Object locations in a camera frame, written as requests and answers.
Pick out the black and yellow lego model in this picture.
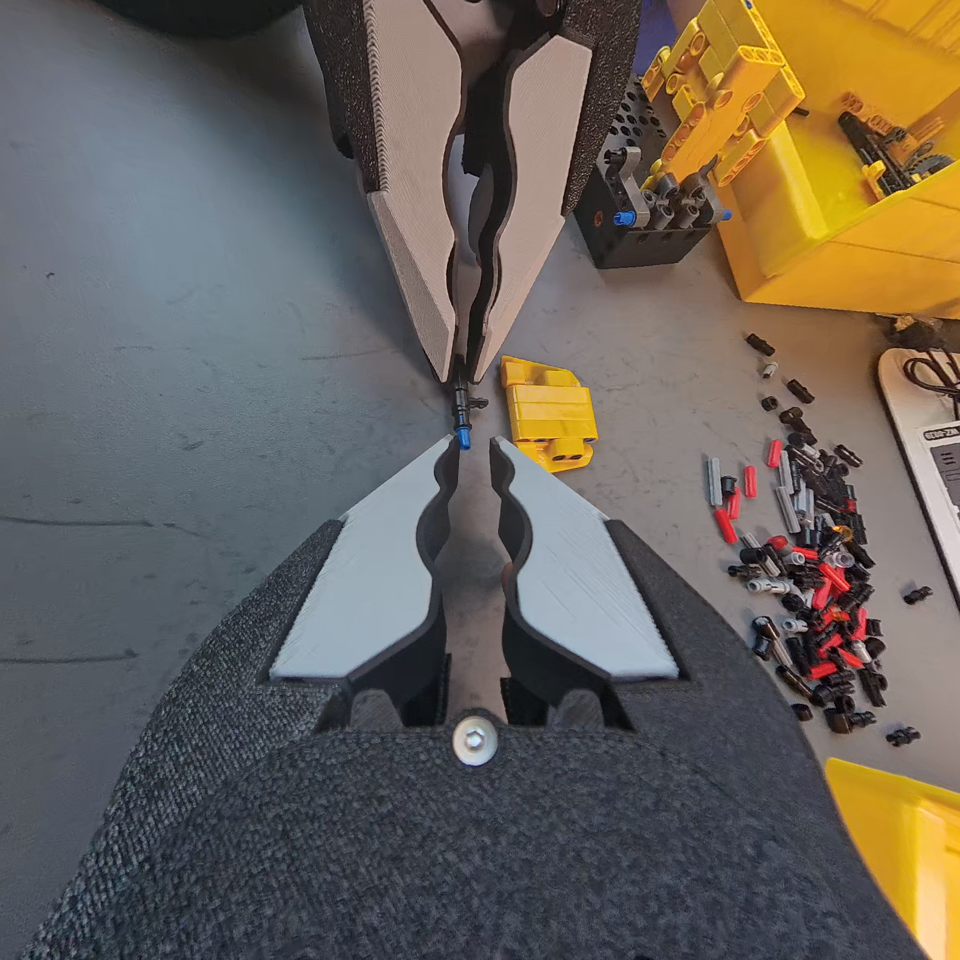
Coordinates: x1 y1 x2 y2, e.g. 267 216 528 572
573 0 807 270

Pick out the yellow plastic bin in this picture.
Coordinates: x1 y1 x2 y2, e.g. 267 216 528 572
825 757 960 960
705 0 960 320

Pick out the black cable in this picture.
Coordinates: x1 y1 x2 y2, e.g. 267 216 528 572
892 315 960 421

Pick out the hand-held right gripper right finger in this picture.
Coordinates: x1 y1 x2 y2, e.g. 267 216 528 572
489 435 681 685

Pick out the yellow lego block assembly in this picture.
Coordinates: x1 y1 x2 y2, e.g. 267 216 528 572
500 354 601 475

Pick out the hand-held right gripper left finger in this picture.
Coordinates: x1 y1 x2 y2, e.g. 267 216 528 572
267 433 462 685

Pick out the black connector with blue pin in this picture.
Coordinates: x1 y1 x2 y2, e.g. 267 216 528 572
450 378 490 453

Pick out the instruction booklet on stand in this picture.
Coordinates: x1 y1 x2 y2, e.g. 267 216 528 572
876 346 960 610

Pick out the pile of small lego pieces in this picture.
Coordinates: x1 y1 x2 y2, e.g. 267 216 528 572
705 332 935 747

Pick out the heap of dark lego parts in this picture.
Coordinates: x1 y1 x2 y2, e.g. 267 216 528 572
836 90 957 205

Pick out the person's left forearm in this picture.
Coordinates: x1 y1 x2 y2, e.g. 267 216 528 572
93 0 305 37

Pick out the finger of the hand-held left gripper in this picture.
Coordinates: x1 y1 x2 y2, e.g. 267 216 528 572
465 32 595 385
363 0 470 384

